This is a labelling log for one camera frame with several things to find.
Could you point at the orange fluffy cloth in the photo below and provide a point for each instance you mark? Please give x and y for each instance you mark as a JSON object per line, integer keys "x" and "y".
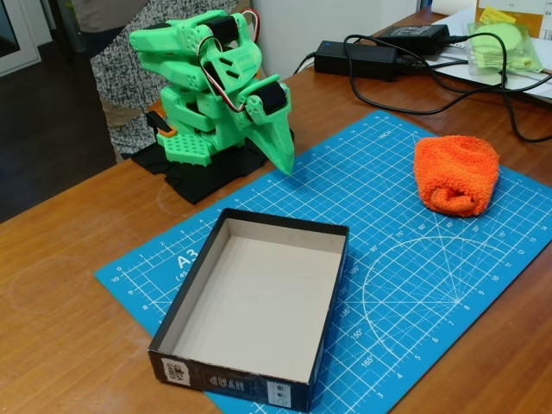
{"x": 457, "y": 172}

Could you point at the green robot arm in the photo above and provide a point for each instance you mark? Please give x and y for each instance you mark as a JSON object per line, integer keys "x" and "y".
{"x": 181, "y": 39}

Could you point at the black cardboard box tray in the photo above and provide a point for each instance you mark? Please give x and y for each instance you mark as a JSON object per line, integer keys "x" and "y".
{"x": 254, "y": 297}

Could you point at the black cloth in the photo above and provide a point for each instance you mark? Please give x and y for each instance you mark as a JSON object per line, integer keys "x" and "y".
{"x": 198, "y": 181}

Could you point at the black and orange clamp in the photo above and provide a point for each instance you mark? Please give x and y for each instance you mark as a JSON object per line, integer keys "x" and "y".
{"x": 159, "y": 125}

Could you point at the large black power adapter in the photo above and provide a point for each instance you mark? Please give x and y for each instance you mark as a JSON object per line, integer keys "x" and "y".
{"x": 353, "y": 58}

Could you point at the person in patterned clothing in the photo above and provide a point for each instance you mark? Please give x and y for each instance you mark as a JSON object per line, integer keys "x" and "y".
{"x": 121, "y": 73}

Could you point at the slim black power adapter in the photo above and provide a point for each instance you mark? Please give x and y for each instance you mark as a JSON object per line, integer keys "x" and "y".
{"x": 414, "y": 33}

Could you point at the blue cutting mat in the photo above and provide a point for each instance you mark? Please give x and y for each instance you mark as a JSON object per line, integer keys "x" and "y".
{"x": 409, "y": 280}

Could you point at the white paper sheets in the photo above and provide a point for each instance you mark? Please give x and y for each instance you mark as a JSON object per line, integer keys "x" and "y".
{"x": 457, "y": 23}

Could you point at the white framed glass door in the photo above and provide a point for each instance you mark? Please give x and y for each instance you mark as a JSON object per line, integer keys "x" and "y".
{"x": 17, "y": 39}

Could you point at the plastic bag of green parts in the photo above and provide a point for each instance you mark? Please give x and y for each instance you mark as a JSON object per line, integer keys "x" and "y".
{"x": 515, "y": 52}

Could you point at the yellow label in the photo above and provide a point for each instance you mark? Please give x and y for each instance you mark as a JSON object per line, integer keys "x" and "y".
{"x": 498, "y": 16}

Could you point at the brown cardboard box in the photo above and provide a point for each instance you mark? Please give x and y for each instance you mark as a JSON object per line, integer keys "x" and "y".
{"x": 530, "y": 15}

